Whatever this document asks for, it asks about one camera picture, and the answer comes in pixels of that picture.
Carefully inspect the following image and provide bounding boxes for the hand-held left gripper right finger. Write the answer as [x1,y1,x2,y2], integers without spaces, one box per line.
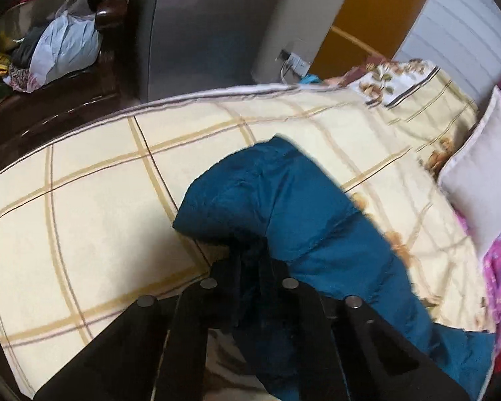
[271,258,471,401]

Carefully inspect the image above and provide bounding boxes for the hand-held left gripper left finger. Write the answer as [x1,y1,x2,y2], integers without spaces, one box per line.
[33,255,240,401]

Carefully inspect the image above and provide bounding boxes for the blue padded jacket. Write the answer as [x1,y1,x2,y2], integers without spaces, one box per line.
[172,136,495,401]

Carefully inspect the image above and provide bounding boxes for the pile of colourful clothes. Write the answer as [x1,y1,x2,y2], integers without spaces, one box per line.
[0,0,134,93]

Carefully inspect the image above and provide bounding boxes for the cream plaid floral bed sheet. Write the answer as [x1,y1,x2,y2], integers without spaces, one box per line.
[0,60,495,397]

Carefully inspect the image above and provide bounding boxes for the white square pillow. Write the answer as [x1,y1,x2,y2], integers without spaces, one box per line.
[438,86,501,260]

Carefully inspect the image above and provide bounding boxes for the dark wooden armchair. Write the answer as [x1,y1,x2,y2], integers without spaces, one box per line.
[0,0,128,151]

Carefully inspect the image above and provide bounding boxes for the grey cabinet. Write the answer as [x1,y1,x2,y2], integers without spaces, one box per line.
[131,0,301,103]

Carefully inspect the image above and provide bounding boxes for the white plastic bag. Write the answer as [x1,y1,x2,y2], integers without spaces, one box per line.
[28,0,103,93]

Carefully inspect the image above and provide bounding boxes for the white slatted headboard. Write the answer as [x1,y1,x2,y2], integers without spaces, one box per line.
[392,0,501,109]

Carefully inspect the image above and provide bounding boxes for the wall power socket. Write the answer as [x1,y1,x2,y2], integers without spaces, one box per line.
[278,48,310,77]

